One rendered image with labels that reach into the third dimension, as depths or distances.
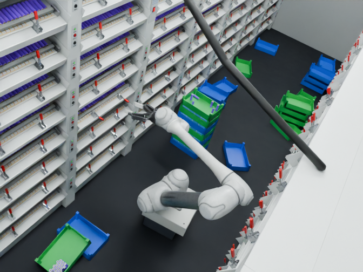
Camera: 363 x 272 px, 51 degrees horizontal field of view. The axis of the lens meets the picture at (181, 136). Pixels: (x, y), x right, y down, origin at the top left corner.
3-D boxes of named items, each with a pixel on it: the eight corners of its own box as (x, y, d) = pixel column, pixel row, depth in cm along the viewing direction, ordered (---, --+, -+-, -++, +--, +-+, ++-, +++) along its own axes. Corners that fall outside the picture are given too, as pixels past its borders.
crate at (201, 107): (221, 111, 325) (224, 104, 319) (209, 121, 311) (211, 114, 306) (194, 94, 334) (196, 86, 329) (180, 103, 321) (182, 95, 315)
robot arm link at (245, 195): (238, 167, 212) (222, 177, 203) (262, 190, 204) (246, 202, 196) (230, 181, 221) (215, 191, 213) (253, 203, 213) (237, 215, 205)
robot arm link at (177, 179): (189, 195, 268) (197, 176, 253) (170, 207, 258) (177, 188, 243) (174, 179, 275) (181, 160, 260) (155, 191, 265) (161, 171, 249)
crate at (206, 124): (219, 118, 330) (221, 111, 325) (206, 128, 317) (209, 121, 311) (192, 100, 339) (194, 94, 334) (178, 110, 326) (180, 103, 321)
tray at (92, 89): (136, 72, 269) (145, 61, 259) (75, 112, 227) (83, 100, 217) (116, 52, 268) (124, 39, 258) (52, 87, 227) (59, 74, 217)
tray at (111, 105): (133, 94, 282) (138, 87, 275) (75, 135, 241) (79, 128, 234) (114, 74, 282) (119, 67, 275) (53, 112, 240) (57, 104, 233)
